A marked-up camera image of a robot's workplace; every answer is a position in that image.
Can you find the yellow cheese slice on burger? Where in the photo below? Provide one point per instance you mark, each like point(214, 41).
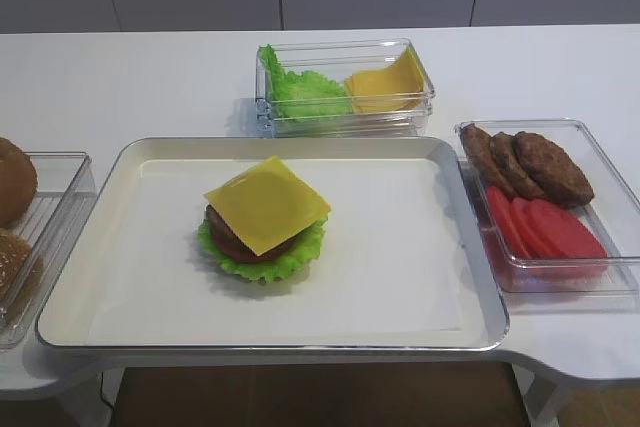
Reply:
point(267, 205)

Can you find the green lettuce leaf on burger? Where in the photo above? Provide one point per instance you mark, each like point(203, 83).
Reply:
point(306, 248)

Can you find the green lettuce leaves in container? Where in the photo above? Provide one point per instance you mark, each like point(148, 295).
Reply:
point(301, 95)

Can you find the clear lettuce cheese container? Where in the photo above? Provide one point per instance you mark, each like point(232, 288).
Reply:
point(338, 61)

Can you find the yellow cheese slices stack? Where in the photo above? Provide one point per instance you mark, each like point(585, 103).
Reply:
point(399, 86)

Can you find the white paper liner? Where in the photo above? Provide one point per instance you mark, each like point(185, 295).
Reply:
point(386, 270)

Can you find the brown burger patty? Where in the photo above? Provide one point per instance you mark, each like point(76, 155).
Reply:
point(220, 230)

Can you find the white metal-rimmed tray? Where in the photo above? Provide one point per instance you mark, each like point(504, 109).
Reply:
point(70, 309)

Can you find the left brown patty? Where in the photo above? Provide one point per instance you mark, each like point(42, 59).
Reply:
point(476, 144)

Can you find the middle brown patty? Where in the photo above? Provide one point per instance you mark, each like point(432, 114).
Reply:
point(502, 149)

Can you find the left red tomato slice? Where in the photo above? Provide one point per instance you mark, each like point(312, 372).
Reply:
point(499, 207)

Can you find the middle red tomato slice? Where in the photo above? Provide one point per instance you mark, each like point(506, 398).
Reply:
point(531, 238)

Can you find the right brown patty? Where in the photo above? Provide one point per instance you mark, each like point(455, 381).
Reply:
point(563, 181)

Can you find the clear patty tomato container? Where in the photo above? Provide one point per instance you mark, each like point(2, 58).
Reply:
point(612, 217)

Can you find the clear plastic bun container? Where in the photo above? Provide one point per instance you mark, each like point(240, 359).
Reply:
point(51, 226)

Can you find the right red tomato slice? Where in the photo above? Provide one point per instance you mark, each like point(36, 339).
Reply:
point(566, 235)

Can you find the plain bottom bun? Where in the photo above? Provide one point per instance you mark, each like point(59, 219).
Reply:
point(18, 183)

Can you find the white table leg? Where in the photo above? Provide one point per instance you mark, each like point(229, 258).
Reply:
point(542, 398)

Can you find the sesame top bun in container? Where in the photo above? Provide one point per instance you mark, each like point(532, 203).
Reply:
point(14, 253)

